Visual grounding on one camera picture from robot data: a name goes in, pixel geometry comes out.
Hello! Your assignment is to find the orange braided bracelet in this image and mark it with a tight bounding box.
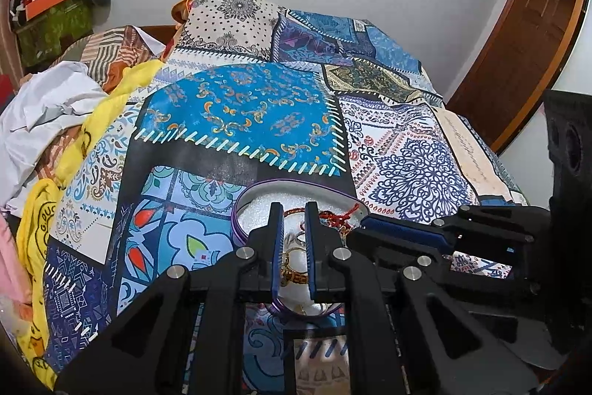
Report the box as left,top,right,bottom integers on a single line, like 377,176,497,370
279,231,325,287

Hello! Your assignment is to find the red beaded bracelet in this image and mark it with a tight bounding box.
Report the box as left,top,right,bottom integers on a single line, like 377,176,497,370
318,201,364,239

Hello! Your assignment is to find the brown wooden door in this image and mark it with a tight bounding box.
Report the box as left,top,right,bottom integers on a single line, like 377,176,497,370
447,0,586,153

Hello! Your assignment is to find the patchwork blue bedspread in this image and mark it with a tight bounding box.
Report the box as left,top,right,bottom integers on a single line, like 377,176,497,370
35,0,525,393

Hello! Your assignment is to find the yellow cloth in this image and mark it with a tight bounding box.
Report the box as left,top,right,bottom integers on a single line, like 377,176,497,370
15,58,166,389

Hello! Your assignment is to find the pink plush item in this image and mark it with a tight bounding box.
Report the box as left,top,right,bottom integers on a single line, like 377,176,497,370
0,217,32,322

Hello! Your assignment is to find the white crumpled cloth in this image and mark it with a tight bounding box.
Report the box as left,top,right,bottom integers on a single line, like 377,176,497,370
0,61,106,217

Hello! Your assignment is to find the orange box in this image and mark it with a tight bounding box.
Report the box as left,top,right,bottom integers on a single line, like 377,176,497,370
25,0,66,21

